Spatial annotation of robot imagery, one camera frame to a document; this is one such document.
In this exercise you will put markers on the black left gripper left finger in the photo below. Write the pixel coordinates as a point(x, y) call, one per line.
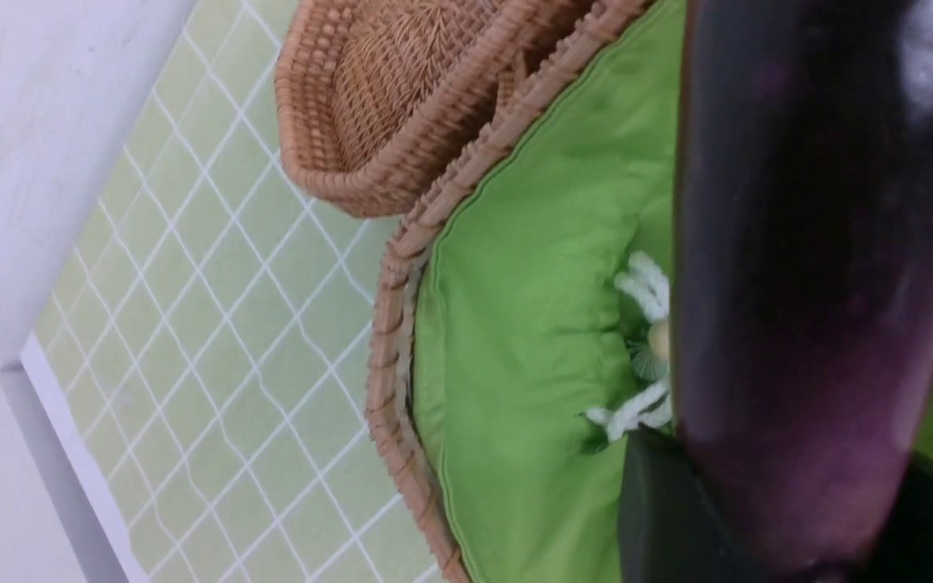
point(668, 528)

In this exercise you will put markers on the green fabric basket liner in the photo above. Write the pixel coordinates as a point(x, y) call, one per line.
point(543, 328)

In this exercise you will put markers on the woven wicker basket lid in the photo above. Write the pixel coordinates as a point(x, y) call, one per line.
point(375, 98)

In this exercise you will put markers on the woven wicker basket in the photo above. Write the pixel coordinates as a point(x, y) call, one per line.
point(530, 78)

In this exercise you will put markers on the green checkered tablecloth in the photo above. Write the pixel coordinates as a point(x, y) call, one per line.
point(206, 346)

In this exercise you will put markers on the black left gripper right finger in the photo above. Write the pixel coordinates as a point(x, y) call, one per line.
point(904, 551)

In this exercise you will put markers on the purple eggplant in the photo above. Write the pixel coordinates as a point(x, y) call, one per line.
point(802, 307)

